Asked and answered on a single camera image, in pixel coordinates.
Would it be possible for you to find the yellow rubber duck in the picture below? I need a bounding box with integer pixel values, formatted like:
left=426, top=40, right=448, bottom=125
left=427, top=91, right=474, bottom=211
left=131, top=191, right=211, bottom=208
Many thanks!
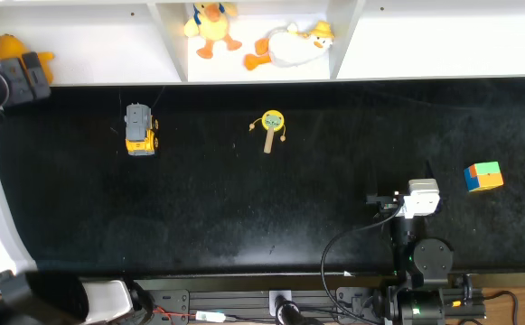
left=0, top=33, right=56, bottom=86

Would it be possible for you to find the mounting rail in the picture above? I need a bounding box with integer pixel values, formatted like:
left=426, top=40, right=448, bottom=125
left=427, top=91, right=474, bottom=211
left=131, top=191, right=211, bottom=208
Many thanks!
left=144, top=288, right=489, bottom=325

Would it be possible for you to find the white shelf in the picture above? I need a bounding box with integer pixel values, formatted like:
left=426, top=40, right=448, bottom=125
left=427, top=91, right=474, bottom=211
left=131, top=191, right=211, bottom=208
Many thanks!
left=0, top=0, right=525, bottom=88

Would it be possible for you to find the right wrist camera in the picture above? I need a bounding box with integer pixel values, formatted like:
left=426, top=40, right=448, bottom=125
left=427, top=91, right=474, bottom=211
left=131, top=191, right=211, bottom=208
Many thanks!
left=400, top=178, right=441, bottom=219

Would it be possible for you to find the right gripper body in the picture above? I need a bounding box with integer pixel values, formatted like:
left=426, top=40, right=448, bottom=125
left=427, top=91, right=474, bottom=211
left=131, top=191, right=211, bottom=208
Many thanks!
left=365, top=193, right=406, bottom=215

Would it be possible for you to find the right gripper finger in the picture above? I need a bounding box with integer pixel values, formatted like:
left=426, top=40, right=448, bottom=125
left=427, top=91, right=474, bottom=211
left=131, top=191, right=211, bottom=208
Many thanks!
left=425, top=159, right=441, bottom=181
left=365, top=162, right=380, bottom=199

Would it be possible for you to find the grey and yellow toy truck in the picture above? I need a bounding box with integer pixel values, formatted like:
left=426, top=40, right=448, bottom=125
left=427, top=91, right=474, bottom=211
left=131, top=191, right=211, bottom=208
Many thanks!
left=124, top=102, right=160, bottom=157

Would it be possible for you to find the yellow plush duck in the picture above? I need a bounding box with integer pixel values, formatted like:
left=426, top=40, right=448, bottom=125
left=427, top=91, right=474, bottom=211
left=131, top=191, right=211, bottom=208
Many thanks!
left=183, top=2, right=244, bottom=60

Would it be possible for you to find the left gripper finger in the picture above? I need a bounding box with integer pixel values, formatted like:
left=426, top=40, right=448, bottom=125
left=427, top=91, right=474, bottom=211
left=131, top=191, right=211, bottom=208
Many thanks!
left=21, top=51, right=52, bottom=101
left=0, top=57, right=34, bottom=107

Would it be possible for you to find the many-coloured puzzle cube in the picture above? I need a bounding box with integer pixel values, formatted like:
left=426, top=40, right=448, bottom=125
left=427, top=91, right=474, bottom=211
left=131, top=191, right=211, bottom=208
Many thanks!
left=463, top=161, right=505, bottom=193

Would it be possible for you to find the white plush duck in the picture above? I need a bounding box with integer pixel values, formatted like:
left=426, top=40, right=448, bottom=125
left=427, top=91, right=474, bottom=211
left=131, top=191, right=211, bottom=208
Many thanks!
left=243, top=20, right=336, bottom=72

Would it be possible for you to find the yellow rattle drum toy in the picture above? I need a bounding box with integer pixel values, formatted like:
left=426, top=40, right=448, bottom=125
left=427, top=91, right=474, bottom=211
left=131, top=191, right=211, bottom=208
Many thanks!
left=248, top=109, right=288, bottom=155

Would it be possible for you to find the black cable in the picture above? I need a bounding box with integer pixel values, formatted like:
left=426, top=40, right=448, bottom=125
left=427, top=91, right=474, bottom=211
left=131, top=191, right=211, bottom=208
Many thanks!
left=319, top=202, right=408, bottom=325

